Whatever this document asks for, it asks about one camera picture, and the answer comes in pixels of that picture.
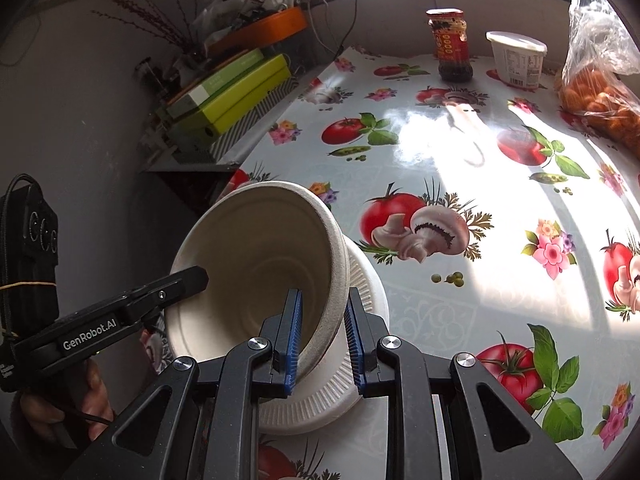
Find person's left hand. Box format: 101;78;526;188
20;357;116;443

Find red label sauce jar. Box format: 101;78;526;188
426;8;473;83

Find plastic bag of oranges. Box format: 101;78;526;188
554;0;640;158

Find dark side table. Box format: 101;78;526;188
142;157;241;221

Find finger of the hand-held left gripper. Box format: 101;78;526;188
120;266;209;323

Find white cable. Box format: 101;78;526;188
306;0;341;56

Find white plastic tub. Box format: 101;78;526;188
486;31;548;91

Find orange tray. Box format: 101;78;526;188
207;7;308;58

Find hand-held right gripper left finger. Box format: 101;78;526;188
62;287;305;480

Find lime green flat box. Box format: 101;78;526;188
172;54;292;137

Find black white striped box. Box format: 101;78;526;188
207;85;301;161

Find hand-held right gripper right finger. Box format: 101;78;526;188
345;287;583;480

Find vegetable print tablecloth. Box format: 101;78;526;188
145;45;640;480

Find white plastic bag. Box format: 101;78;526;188
192;0;261;36

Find dark green flat box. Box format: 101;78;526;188
167;49;266;118

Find dried branches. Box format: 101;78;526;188
92;0;201;56

